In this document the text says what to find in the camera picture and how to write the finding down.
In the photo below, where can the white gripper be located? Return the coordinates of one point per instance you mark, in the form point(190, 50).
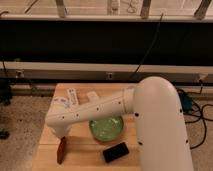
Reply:
point(61, 105)

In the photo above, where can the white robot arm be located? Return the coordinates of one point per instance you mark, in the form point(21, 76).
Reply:
point(160, 126)

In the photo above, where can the green plate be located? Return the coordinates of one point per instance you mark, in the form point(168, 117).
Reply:
point(108, 129)

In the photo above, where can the black smartphone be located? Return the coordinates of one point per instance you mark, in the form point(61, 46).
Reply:
point(115, 152)

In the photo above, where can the blue box with cables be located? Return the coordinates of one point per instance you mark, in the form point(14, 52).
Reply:
point(186, 101)

